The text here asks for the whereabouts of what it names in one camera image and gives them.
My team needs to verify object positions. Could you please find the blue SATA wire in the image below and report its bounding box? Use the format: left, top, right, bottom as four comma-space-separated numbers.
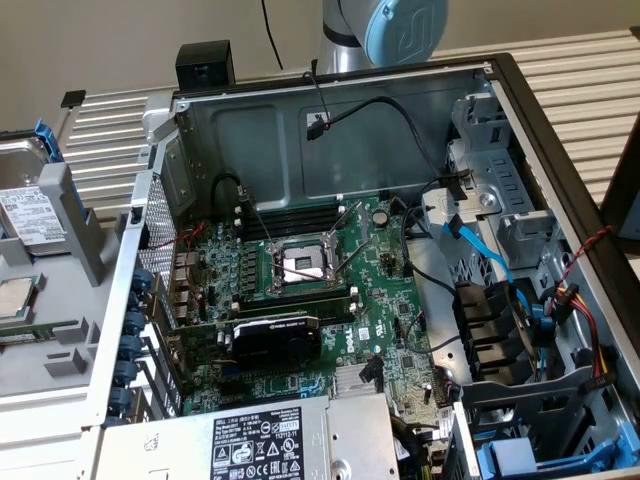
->
442, 213, 532, 314

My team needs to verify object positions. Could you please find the power wire with coloured strands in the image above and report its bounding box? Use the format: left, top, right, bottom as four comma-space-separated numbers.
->
542, 282, 616, 396

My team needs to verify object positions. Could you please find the hard disk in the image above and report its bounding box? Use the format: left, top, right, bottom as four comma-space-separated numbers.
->
0, 119, 74, 259

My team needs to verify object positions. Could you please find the grey metal disk bay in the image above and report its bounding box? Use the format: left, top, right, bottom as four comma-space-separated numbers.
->
459, 364, 640, 480

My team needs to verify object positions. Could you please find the blue disk carrier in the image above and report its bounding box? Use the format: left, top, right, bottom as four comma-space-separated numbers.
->
474, 439, 551, 480

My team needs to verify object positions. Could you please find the black RAM slot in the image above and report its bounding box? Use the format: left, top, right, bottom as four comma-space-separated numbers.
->
247, 219, 346, 236
238, 285, 350, 300
252, 207, 346, 222

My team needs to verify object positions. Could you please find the CPU socket with levers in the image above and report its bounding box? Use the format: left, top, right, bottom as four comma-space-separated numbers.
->
249, 199, 376, 301

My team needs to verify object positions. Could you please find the green motherboard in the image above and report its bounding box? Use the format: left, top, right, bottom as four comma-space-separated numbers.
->
169, 197, 461, 436

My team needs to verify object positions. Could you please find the open PC case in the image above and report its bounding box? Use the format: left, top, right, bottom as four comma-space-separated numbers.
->
82, 52, 640, 480

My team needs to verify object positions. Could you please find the black graphics card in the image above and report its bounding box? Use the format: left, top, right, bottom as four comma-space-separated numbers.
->
167, 314, 324, 371

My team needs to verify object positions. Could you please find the silver chipset heatsink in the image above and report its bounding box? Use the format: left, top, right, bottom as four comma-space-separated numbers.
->
333, 367, 389, 399

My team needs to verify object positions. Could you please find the black plastic fan shroud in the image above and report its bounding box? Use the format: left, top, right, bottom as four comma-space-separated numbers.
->
452, 279, 536, 386

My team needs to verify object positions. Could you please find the silver power supply unit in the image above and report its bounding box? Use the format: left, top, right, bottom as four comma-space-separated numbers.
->
99, 394, 401, 480

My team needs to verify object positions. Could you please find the black box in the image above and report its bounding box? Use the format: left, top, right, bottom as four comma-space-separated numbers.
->
175, 42, 236, 92

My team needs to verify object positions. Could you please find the grey parts rack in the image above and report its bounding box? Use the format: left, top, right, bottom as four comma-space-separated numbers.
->
0, 162, 136, 401

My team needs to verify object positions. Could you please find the green RAM stick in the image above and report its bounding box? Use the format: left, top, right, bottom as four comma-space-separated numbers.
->
0, 324, 76, 344

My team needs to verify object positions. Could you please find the silver CPU chip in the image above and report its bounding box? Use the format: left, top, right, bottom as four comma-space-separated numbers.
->
0, 277, 39, 324

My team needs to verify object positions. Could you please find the thin black wire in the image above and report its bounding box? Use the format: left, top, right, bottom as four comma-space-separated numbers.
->
402, 204, 459, 296

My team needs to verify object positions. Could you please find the black looped cable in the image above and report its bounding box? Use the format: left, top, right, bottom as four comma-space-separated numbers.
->
212, 172, 251, 207

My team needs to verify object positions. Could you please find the red black twisted wire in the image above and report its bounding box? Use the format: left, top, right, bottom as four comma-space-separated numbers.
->
562, 224, 615, 264
172, 219, 207, 249

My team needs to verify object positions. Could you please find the thin wire with red tip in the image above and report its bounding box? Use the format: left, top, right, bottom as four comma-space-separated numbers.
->
404, 312, 427, 351

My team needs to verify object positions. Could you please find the black wire with angled connector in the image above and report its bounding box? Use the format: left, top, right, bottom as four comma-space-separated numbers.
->
359, 355, 385, 389

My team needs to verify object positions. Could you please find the black wire with flat connector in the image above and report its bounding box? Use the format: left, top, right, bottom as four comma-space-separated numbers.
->
302, 69, 474, 201

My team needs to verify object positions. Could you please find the thin black wall cable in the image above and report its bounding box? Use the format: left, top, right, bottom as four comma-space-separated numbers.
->
259, 0, 285, 70

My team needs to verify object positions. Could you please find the braided yellow black wire bundle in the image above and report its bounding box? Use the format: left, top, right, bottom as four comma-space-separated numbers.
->
392, 417, 436, 480

